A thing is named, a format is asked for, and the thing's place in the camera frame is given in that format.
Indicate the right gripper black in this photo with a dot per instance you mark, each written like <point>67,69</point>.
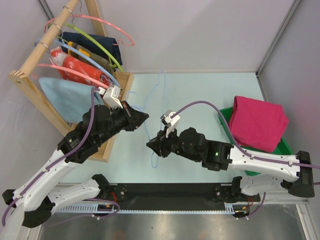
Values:
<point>160,145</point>

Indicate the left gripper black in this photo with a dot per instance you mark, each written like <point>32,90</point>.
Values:
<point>135,118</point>

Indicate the light blue wire hanger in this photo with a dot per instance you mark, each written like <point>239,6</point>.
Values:
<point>141,108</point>

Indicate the magenta trousers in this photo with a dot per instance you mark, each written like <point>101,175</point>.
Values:
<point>257,124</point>

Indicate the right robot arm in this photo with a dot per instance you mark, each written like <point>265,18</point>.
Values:
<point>290,172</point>

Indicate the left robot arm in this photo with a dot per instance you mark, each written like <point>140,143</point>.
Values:
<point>98,125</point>

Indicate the light blue folded trousers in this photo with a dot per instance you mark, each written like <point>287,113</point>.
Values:
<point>70,99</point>

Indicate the pink hanger at back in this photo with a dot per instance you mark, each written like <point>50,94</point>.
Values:
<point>132,42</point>

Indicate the pink hanger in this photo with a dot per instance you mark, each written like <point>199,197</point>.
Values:
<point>75,71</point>
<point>132,42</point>

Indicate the lime green hanger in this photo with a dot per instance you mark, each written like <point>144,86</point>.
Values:
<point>114,63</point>

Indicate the olive green trousers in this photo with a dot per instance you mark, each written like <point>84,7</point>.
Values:
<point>103,62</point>

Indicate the orange white patterned trousers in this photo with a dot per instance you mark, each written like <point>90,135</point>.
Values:
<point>80,70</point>

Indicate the pink hanger front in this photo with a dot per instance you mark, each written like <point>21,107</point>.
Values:
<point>75,71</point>

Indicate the blue hanger mid rack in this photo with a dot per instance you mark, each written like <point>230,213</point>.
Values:
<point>112,78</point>

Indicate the wooden clothes rack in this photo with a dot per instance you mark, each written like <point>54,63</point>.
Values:
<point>21,77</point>

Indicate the green plastic tray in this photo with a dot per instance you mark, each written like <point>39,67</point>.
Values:
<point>281,149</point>

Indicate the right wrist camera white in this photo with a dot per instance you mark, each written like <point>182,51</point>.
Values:
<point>170,121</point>

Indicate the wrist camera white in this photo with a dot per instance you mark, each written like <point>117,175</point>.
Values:
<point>111,96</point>
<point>170,121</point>

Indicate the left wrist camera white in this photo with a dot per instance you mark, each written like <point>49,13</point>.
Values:
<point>111,96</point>

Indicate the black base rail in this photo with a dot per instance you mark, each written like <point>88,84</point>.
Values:
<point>170,196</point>

